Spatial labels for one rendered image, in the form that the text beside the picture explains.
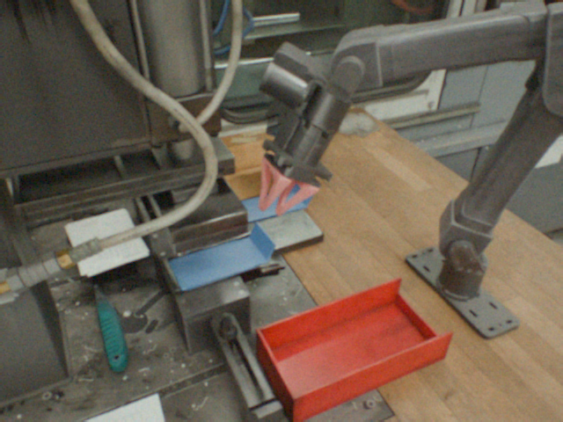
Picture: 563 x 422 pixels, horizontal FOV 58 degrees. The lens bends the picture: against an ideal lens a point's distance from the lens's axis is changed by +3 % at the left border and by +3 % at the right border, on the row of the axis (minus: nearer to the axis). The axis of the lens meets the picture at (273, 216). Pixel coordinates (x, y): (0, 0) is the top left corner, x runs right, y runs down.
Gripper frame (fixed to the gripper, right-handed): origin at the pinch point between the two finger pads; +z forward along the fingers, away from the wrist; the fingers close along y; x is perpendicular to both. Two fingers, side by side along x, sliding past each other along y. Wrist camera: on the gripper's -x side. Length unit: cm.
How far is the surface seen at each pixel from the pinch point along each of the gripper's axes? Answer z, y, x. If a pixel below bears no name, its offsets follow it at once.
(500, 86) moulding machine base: -38, -100, -55
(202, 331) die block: 17.6, 7.0, 9.2
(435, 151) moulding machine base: -12, -90, -54
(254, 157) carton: 4.4, -15.7, -35.2
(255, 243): 6.9, -0.8, -0.1
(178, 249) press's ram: 4.3, 17.2, 10.1
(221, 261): 10.4, 4.5, 1.5
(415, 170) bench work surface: -10, -46, -19
